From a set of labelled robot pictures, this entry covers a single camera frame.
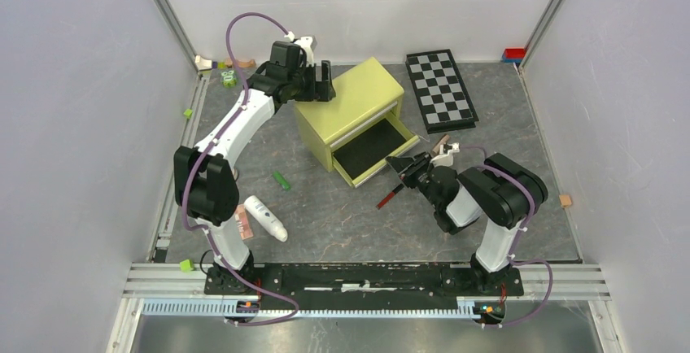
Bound black white chessboard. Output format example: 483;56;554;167
405;49;478;134

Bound red black lip pencil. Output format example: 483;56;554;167
376;184;404;209

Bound white lotion tube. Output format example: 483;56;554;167
243;195;288;242

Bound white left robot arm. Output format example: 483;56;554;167
173;36;335;294

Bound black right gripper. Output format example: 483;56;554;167
386;150;441;210

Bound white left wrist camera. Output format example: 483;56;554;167
284;31;317;66

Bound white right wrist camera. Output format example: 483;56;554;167
430;143;461;168

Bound green cube near rail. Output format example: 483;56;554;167
178;259;195;272

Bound wooden arch blocks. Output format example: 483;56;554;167
194;54;256;72

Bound small wooden cube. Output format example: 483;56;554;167
559;194;573;208

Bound green lipstick tube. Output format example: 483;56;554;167
273;171;291;190

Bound green drawer cabinet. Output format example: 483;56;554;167
295;57;420;188

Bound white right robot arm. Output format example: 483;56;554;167
386;148;548;294

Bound eyeshadow palette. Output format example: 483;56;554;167
234;204;254;240

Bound red blue blocks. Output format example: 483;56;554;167
501;47;526;63

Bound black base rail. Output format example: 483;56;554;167
203;261;526;312

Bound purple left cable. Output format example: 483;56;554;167
180;11;303;327

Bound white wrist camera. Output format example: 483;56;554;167
430;143;461;168
284;31;317;66

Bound green owl toy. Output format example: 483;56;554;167
221;70;238;88

